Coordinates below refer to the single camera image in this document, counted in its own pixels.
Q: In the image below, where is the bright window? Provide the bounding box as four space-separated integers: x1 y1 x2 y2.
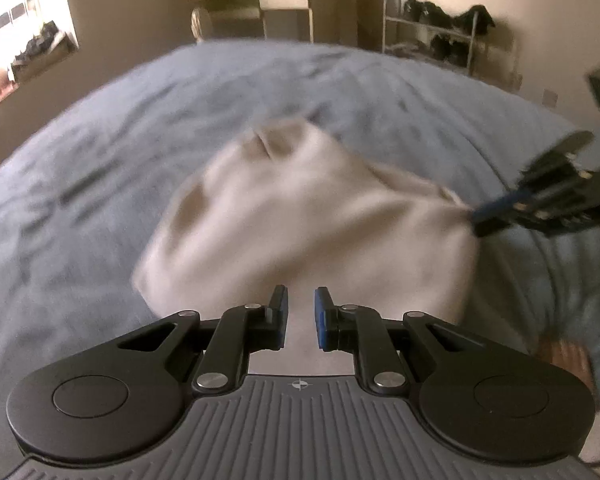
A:
0 0 80 118

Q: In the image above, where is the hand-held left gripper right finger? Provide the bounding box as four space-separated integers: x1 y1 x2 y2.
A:
314 286 486 395

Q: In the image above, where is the black bag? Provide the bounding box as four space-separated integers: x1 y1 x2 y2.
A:
14 21 66 63

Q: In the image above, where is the metal shoe rack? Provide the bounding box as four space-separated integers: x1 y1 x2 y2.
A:
382 0 518 83

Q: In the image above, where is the grey bed blanket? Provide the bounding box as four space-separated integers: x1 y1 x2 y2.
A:
0 40 600 411

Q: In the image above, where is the cardboard box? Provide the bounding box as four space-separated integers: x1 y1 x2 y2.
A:
10 32 78 83

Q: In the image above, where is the cream bedpost finial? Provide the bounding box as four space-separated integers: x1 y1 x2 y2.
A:
190 6 213 43

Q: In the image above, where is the beige zip hoodie black trim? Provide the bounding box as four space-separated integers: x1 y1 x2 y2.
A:
132 116 482 376

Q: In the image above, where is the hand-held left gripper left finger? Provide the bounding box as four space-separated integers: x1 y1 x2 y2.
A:
117 284 290 395

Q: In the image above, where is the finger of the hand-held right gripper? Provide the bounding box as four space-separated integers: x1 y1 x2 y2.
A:
474 214 537 239
472 191 528 224

